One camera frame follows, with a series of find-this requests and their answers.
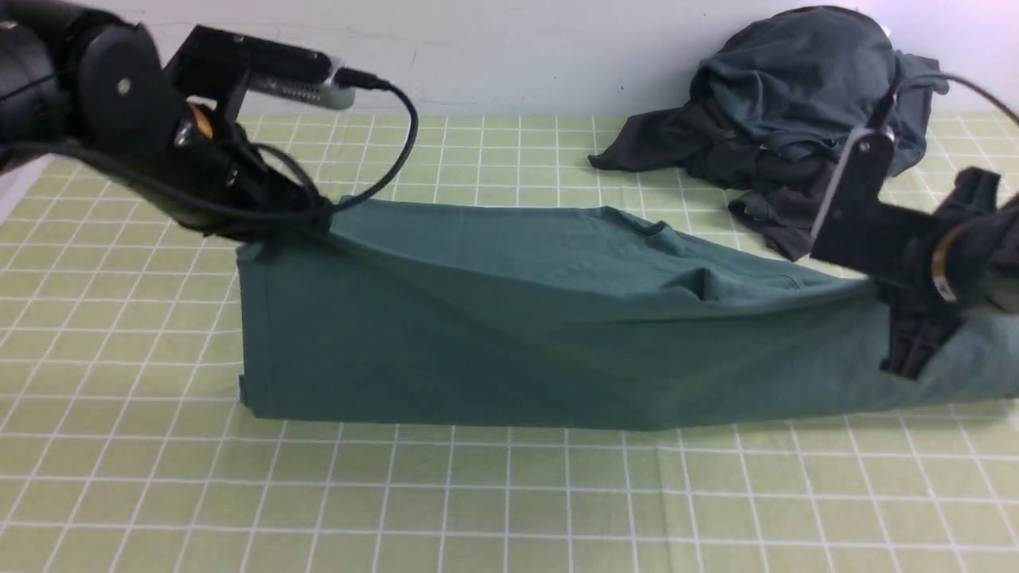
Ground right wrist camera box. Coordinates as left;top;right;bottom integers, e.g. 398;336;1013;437
810;127;932;287

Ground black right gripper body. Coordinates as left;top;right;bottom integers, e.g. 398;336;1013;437
878;168;1003;380

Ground dark brown crumpled garment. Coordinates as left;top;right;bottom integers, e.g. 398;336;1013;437
588;98;836;262

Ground green checkered tablecloth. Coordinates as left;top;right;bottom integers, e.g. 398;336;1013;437
1;159;1018;572

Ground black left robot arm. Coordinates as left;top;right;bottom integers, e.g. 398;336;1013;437
2;1;354;242

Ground dark teal crumpled garment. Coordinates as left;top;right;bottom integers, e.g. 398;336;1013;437
690;5;949;177

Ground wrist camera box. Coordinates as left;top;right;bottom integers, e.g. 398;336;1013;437
164;25;354;119
810;127;932;287

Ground green long sleeve shirt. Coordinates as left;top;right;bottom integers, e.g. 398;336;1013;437
236;201;1018;431

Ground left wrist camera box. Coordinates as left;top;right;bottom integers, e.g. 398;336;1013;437
164;25;354;119

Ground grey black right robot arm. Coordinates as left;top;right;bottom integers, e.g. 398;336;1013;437
870;167;1017;380

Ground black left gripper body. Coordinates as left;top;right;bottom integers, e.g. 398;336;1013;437
163;100;334;242

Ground black right camera cable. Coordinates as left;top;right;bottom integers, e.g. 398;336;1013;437
872;73;1019;132

